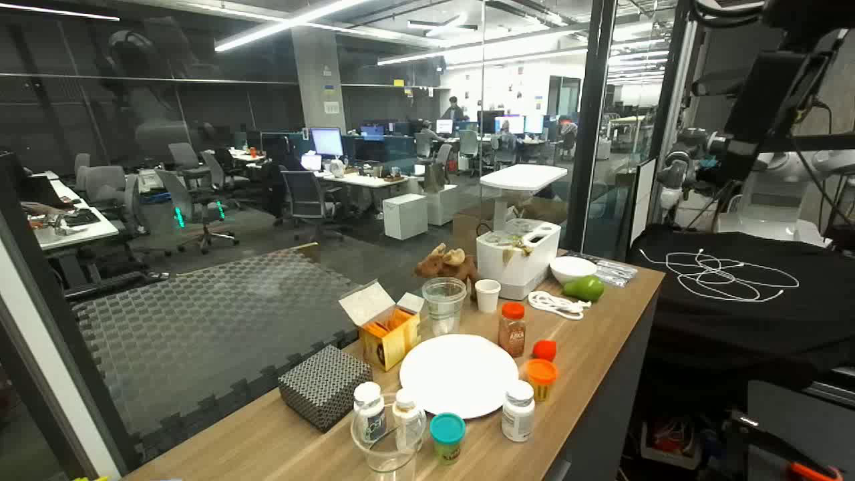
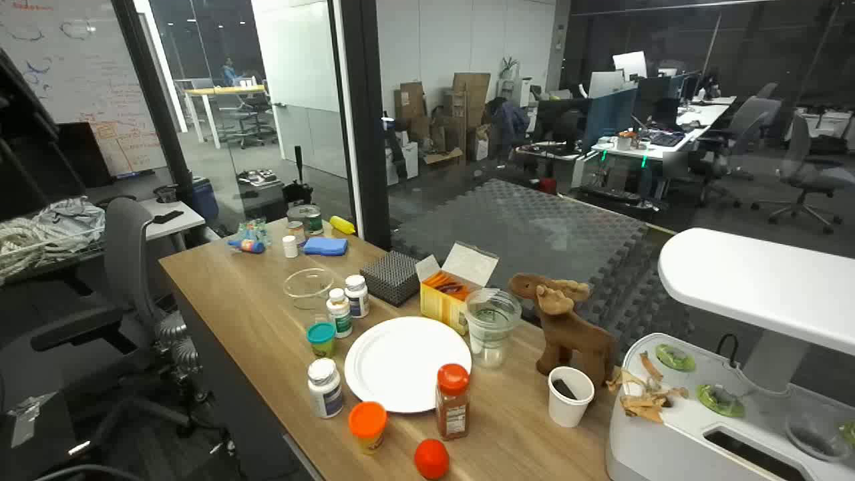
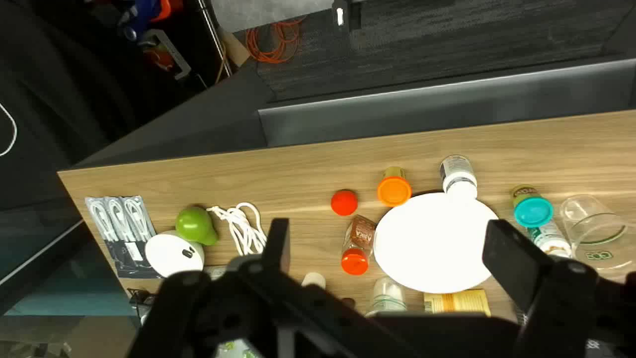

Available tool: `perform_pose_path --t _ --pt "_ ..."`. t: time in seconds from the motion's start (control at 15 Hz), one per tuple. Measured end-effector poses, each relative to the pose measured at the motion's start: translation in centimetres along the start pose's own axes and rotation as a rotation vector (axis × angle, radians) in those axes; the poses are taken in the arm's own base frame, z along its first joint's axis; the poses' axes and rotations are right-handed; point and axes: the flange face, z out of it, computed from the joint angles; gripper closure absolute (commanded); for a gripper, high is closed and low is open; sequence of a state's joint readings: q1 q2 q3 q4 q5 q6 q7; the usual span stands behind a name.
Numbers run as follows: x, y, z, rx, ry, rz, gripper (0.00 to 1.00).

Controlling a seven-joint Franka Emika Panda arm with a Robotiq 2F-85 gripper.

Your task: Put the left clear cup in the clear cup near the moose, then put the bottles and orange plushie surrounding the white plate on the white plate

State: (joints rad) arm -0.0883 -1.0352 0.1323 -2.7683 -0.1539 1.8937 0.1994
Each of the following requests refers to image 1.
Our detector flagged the white paper plate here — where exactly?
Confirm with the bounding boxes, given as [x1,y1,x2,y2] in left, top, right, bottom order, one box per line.
[399,331,521,423]

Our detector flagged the white bowl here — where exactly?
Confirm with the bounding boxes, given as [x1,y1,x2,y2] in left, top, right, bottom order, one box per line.
[547,253,602,289]

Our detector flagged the grey foam floor mat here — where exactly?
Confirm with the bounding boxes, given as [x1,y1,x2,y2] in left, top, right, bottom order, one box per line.
[70,243,382,464]

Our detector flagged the yellow bottle orange lid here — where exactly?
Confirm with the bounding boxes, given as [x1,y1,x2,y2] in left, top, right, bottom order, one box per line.
[521,355,561,406]

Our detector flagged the orange handled tool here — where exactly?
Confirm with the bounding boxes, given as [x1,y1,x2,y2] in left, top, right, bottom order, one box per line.
[784,458,845,481]

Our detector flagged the grey office chair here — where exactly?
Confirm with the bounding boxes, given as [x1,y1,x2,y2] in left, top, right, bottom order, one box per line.
[157,164,240,256]

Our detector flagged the lit computer monitor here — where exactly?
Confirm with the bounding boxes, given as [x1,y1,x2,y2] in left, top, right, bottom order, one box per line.
[311,125,346,161]

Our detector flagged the coiled white cable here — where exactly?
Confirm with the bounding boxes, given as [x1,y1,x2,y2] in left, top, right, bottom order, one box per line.
[527,289,593,320]

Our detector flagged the white office desk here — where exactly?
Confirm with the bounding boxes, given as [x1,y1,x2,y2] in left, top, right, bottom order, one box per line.
[22,172,124,271]

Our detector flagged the white cabinet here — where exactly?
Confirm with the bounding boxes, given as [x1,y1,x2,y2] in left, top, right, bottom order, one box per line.
[382,189,431,243]
[426,181,460,227]

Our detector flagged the black window post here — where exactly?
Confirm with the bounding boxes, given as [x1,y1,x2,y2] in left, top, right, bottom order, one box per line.
[565,0,618,253]

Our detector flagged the small white paper cup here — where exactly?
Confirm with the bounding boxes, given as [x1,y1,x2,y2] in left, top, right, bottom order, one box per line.
[472,277,506,316]

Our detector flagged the brown moose toy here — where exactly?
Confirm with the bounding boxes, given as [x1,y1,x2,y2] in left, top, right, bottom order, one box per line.
[411,240,479,287]

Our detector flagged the long loose white cable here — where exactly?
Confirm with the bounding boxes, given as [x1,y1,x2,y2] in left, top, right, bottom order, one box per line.
[638,245,802,307]

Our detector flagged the white indoor planter appliance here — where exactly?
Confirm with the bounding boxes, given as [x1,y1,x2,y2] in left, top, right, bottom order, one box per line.
[472,164,571,303]

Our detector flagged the black cloth cover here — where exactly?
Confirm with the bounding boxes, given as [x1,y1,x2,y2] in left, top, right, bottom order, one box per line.
[627,224,855,384]

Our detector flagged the grey patterned box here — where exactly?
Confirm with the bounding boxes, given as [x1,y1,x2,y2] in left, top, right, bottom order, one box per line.
[276,341,374,434]

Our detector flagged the black metal bar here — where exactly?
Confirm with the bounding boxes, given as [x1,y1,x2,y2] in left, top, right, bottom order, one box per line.
[712,132,855,154]

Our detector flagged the black glass wall frame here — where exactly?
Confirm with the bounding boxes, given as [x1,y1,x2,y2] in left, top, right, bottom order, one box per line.
[0,149,137,476]

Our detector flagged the spice bottle orange lid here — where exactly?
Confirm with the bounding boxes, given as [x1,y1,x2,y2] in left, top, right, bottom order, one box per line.
[494,300,529,360]

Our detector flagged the green avocado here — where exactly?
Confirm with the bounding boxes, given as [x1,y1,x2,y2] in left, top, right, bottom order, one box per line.
[559,275,610,305]

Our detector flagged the open yellow tea box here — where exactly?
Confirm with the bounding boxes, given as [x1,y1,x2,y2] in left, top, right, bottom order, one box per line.
[336,280,428,375]

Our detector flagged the black office chair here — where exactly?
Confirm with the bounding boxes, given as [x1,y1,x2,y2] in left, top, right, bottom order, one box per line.
[279,169,346,243]

